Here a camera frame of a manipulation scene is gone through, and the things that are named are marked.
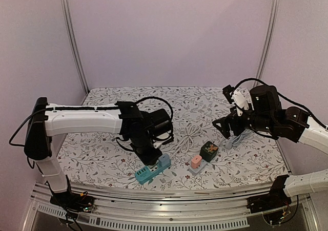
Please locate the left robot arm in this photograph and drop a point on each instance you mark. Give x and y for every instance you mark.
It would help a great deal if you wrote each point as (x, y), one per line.
(146, 132)

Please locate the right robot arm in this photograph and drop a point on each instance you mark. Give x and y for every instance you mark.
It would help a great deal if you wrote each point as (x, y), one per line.
(265, 116)

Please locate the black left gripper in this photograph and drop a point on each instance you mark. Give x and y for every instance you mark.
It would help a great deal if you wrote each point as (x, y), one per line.
(149, 160)

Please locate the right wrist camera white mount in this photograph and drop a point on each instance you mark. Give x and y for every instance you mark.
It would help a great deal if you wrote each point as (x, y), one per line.
(237, 98)

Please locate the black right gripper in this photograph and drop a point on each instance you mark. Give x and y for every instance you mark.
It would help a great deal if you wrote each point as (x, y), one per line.
(234, 125)

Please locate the pink cube adapter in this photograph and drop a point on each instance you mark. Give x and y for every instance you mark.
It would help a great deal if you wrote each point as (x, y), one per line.
(196, 161)

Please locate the aluminium front rail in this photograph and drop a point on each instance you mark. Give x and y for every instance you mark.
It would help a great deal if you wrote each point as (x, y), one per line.
(220, 209)

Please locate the right aluminium frame post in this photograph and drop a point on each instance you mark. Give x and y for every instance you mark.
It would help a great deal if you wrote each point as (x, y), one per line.
(268, 39)

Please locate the light blue power strip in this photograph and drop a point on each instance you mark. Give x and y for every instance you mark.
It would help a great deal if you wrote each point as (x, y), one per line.
(197, 170)

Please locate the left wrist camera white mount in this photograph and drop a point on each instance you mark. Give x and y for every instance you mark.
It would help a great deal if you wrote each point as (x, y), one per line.
(162, 139)

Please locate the small blue cube adapter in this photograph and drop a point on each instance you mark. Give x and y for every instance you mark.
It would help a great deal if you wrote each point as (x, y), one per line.
(164, 160)

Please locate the left aluminium frame post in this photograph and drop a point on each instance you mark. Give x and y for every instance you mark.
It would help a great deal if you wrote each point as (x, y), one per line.
(73, 44)

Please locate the teal power strip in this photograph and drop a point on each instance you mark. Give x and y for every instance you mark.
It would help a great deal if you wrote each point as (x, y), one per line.
(146, 174)

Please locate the dark green cube socket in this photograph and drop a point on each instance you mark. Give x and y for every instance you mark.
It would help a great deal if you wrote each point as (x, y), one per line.
(208, 151)

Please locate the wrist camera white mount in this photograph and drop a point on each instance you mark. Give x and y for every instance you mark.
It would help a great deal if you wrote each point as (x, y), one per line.
(237, 98)
(162, 139)

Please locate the floral tablecloth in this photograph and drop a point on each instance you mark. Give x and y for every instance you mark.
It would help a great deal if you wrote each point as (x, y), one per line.
(96, 158)

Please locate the aluminium frame post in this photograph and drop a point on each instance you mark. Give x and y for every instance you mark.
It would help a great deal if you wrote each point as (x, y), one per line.
(73, 44)
(268, 39)

